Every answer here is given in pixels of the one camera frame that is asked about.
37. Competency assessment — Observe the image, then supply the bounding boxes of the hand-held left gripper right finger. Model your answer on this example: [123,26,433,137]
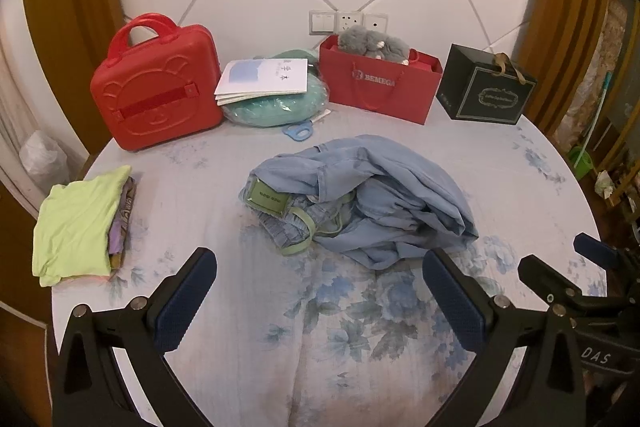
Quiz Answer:
[422,248,586,427]

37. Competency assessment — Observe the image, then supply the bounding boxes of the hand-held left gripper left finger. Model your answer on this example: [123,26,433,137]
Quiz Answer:
[51,247,218,427]

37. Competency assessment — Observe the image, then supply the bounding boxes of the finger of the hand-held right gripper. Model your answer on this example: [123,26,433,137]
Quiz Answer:
[517,254,588,313]
[573,233,640,273]

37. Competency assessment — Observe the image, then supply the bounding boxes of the blue denim pants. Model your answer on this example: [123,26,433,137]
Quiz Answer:
[238,134,480,269]

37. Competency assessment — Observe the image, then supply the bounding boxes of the stack of folded clothes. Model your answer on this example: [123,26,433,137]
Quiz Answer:
[31,166,133,289]

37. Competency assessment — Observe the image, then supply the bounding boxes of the green bucket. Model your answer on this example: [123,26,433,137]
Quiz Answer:
[567,147,594,180]

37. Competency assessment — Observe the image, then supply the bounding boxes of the folded purple garment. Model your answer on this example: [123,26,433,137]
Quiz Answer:
[107,202,132,258]

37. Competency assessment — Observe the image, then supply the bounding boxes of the folded olive patterned garment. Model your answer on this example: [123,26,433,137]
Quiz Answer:
[109,177,139,275]

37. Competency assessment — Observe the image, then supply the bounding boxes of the black gift bag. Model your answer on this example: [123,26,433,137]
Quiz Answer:
[436,43,538,126]

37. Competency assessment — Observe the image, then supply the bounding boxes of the white plastic bag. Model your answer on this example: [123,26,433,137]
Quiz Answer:
[19,130,71,192]

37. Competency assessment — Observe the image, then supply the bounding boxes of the teal pillow in plastic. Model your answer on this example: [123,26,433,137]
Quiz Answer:
[221,49,331,128]

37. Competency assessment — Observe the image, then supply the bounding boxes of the red paper bag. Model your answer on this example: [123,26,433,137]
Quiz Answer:
[319,34,444,126]

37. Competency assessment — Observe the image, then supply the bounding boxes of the red bear-embossed suitcase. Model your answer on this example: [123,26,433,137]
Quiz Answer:
[90,13,224,152]

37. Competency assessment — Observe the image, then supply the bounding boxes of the white booklets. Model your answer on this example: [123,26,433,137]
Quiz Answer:
[214,58,308,106]

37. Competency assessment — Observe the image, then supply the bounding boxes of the grey plush toy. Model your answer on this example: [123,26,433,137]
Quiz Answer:
[337,25,411,60]

